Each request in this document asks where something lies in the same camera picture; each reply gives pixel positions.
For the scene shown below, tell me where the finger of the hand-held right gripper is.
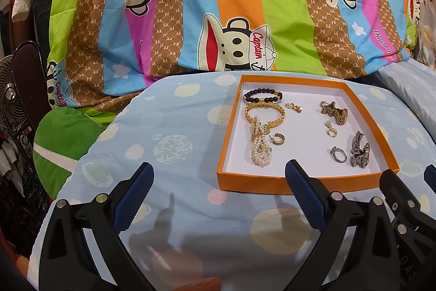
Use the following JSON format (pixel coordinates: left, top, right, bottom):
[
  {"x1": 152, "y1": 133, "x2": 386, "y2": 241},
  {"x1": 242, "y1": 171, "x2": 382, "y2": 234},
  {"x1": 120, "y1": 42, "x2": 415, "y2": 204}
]
[
  {"x1": 379, "y1": 168, "x2": 426, "y2": 244},
  {"x1": 423, "y1": 164, "x2": 436, "y2": 189}
]

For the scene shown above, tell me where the white pearl bracelet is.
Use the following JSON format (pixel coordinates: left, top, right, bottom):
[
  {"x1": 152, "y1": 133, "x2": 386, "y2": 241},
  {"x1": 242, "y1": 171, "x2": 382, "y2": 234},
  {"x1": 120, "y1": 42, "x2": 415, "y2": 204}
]
[{"x1": 249, "y1": 117, "x2": 273, "y2": 169}]

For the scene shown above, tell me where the gold chain bangle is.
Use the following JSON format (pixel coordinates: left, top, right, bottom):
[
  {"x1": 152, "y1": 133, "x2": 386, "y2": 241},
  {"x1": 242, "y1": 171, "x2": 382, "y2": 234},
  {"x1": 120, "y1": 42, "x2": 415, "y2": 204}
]
[{"x1": 244, "y1": 103, "x2": 285, "y2": 131}]

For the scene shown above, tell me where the blue planet print blanket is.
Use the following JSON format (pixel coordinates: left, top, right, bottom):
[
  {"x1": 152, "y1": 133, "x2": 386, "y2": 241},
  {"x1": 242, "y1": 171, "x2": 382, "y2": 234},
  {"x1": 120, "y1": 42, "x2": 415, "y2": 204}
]
[{"x1": 27, "y1": 71, "x2": 436, "y2": 291}]

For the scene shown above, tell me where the gold wide hoop earring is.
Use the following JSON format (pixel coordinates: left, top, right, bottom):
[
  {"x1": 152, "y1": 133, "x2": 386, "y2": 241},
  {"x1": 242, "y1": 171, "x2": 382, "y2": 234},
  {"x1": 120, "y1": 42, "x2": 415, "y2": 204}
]
[{"x1": 270, "y1": 131, "x2": 286, "y2": 147}]

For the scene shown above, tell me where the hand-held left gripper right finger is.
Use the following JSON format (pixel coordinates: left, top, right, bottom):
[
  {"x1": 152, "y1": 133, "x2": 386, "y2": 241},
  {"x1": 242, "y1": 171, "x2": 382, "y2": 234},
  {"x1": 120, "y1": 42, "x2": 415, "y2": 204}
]
[{"x1": 285, "y1": 159, "x2": 400, "y2": 291}]

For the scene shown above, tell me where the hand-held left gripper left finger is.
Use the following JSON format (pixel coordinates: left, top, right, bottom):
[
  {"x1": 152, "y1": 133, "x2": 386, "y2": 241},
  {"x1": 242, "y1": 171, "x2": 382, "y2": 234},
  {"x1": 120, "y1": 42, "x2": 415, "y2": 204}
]
[{"x1": 38, "y1": 161, "x2": 155, "y2": 291}]

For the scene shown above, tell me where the black bead bracelet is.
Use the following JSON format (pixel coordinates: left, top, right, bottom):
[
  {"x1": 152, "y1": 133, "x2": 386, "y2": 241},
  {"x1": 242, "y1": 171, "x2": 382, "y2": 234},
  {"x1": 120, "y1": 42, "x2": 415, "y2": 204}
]
[{"x1": 243, "y1": 86, "x2": 284, "y2": 105}]

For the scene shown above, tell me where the green cushion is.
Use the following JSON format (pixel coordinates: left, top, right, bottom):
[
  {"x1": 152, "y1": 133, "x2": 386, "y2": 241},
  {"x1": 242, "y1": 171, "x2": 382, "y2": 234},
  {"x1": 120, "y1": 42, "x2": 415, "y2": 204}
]
[{"x1": 33, "y1": 107, "x2": 106, "y2": 199}]

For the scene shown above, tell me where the orange shallow cardboard box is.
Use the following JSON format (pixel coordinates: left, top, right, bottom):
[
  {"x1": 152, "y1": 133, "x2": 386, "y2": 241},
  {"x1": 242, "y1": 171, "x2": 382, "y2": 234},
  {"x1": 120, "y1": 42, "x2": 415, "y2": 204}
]
[{"x1": 216, "y1": 74, "x2": 400, "y2": 196}]

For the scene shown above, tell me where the silver ring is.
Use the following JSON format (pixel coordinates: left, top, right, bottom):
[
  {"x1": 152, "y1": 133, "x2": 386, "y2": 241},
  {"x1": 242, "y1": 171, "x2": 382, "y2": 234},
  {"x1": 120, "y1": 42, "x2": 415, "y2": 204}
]
[{"x1": 330, "y1": 146, "x2": 347, "y2": 163}]

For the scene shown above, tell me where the dark maroon chair back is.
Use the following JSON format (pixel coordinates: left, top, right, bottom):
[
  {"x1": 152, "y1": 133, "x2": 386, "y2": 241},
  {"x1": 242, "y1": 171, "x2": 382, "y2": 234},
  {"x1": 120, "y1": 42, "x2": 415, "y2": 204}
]
[{"x1": 10, "y1": 41, "x2": 52, "y2": 128}]

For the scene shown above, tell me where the pale blue quilt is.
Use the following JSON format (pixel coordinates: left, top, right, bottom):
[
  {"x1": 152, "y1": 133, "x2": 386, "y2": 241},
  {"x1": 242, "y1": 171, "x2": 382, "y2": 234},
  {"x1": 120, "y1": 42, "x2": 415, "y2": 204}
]
[{"x1": 375, "y1": 57, "x2": 436, "y2": 128}]

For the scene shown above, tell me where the black electric fan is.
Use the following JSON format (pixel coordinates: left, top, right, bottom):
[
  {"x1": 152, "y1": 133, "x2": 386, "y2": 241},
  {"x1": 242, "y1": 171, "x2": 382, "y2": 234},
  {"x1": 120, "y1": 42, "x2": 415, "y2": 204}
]
[{"x1": 0, "y1": 55, "x2": 35, "y2": 142}]

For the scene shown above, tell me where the grey floral cloth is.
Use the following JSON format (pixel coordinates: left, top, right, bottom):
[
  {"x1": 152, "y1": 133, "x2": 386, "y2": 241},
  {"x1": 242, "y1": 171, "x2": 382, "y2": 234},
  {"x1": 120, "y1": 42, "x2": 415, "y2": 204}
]
[{"x1": 407, "y1": 0, "x2": 436, "y2": 70}]

